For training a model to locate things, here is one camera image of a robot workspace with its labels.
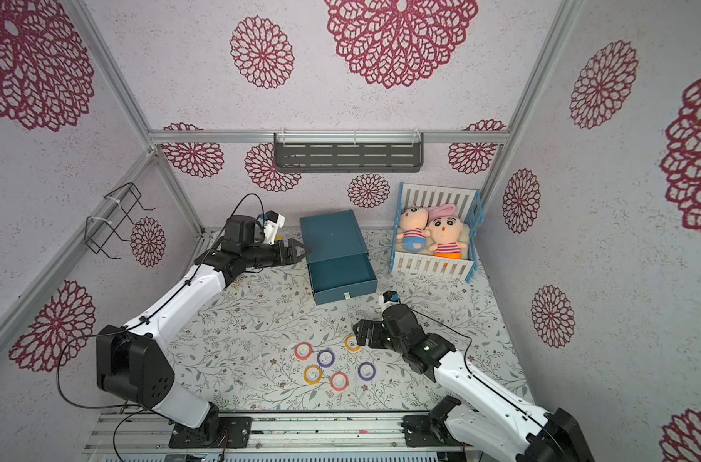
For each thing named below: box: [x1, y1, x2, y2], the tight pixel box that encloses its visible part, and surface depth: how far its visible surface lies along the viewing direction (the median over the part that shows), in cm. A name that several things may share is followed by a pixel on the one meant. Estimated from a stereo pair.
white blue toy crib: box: [389, 181, 485, 284], surface depth 107 cm
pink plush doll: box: [396, 205, 432, 252], surface depth 107 cm
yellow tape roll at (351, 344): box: [344, 333, 364, 353], surface depth 91 cm
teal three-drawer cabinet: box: [299, 209, 379, 307], surface depth 90 cm
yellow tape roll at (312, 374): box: [303, 364, 323, 385], surface depth 85 cm
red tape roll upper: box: [294, 341, 313, 361], surface depth 89 cm
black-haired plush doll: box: [423, 203, 468, 260], surface depth 104 cm
